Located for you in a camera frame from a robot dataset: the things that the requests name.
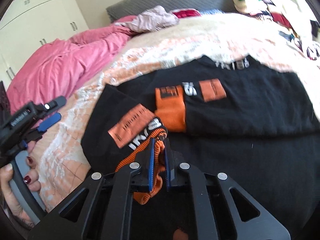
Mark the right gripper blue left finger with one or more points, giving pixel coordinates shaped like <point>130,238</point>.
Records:
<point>151,163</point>

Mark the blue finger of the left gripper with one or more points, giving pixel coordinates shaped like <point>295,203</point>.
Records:
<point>48,123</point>

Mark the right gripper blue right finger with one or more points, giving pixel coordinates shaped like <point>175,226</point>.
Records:
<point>167,164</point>

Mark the black sweater orange cuffs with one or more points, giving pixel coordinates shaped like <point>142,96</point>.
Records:
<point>254,123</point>

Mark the pile of folded clothes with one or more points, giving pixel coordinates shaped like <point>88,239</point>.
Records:
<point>295,26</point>

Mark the orange white fleece blanket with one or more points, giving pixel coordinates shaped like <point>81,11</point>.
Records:
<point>61,163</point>

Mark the pink duvet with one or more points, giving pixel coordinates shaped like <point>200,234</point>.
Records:
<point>61,67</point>

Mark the cream wardrobe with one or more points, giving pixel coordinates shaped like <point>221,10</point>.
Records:
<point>29,24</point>

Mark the mauve crumpled garment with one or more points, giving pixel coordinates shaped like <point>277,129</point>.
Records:
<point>151,20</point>

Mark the beige bed sheet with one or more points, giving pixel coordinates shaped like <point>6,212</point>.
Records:
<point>226,36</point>

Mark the red satin pillow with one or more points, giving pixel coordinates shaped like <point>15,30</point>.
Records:
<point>185,13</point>

